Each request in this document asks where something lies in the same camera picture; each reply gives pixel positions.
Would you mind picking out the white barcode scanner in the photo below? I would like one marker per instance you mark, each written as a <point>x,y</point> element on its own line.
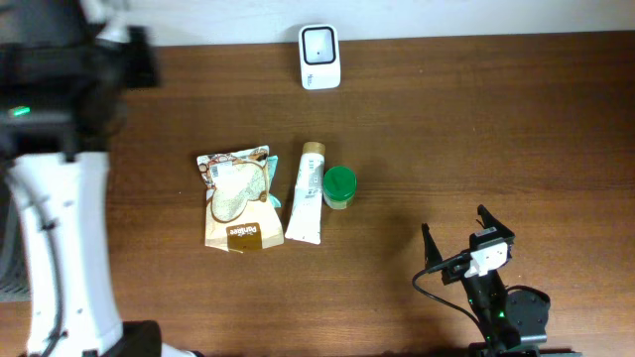
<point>319,57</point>

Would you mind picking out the beige snack bag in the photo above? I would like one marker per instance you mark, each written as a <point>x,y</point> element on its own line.
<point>239,213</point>

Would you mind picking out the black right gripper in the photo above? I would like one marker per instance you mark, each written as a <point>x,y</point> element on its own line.
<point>433,254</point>

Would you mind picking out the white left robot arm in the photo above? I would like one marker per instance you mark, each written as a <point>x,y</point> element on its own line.
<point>58,102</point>

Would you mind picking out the white cosmetic tube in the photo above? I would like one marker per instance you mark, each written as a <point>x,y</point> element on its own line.
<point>304,222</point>

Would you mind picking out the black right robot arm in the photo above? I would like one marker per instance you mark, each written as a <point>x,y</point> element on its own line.
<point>512,320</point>

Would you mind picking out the green lid jar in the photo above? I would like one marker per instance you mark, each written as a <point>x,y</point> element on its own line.
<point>339,187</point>

